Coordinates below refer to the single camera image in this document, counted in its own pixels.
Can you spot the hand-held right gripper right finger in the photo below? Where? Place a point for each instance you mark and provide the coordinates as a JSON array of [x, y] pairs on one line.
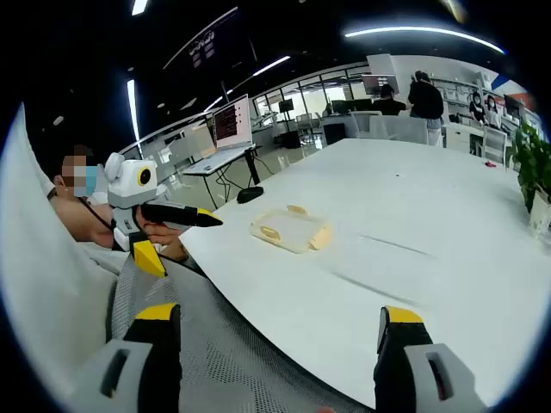
[[413, 370]]

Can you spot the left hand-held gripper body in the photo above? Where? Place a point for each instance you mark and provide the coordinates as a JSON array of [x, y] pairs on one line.
[[127, 189]]

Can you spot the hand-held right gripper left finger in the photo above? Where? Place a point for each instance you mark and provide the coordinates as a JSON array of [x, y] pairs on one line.
[[129, 370]]

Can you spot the clear box with yellow buckles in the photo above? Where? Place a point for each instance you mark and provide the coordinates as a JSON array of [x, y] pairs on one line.
[[288, 230]]

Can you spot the person's left hand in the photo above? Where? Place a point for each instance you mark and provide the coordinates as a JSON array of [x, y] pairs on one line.
[[170, 241]]

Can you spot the person's right hand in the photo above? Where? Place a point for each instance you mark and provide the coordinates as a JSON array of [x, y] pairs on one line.
[[327, 411]]

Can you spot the person's upper body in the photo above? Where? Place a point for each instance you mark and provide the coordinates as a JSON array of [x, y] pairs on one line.
[[79, 219]]

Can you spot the white side desk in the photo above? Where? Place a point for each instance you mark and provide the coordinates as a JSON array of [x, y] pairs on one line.
[[219, 161]]

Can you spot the small black case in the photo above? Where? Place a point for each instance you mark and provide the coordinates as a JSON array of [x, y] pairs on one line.
[[249, 194]]

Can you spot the beige board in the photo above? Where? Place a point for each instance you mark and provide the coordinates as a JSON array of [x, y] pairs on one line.
[[202, 139]]

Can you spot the long ceiling light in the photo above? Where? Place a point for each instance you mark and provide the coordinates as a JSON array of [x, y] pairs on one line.
[[271, 65], [132, 107], [422, 33]]

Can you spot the laptop on stand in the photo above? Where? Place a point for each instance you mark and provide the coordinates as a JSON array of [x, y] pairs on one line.
[[232, 122]]

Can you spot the white mesh office chair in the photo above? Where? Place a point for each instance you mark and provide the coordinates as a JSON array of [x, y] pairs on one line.
[[237, 344]]

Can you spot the dark hanging ceiling sign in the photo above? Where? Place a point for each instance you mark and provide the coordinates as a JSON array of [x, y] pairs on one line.
[[202, 43]]

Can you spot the white plant pot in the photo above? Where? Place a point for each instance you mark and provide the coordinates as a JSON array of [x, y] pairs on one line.
[[541, 215]]

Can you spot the green potted plant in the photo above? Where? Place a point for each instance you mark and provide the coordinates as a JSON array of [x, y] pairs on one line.
[[531, 155]]

